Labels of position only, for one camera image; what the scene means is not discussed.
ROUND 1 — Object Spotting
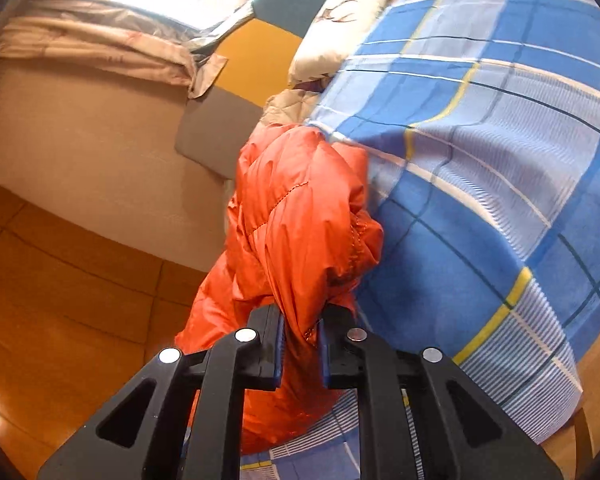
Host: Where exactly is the bed with blue plaid sheet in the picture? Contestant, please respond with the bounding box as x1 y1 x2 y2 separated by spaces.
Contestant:
239 0 600 480

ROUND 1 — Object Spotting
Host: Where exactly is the wooden wardrobe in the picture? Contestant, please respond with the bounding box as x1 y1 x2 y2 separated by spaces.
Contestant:
0 185 231 480

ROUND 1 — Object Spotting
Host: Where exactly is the beige quilt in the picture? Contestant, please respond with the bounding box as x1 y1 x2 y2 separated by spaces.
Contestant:
259 87 327 128

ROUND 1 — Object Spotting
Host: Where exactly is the white printed pillow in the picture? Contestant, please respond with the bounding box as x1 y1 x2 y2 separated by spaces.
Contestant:
287 0 398 87

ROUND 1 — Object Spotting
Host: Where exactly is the orange quilted jacket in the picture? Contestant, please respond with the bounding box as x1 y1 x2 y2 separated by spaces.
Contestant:
174 124 385 456

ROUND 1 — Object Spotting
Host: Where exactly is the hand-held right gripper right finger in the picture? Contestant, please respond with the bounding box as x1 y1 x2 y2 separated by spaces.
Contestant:
316 304 564 480

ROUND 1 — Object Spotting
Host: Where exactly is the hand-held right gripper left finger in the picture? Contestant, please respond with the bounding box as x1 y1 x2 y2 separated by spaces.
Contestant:
37 304 287 480

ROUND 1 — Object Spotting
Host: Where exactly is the beige patterned curtain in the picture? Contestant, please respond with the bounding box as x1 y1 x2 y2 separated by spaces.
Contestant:
0 0 229 100

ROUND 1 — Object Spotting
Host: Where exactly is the grey yellow blue headboard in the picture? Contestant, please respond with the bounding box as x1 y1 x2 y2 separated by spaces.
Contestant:
174 0 342 182

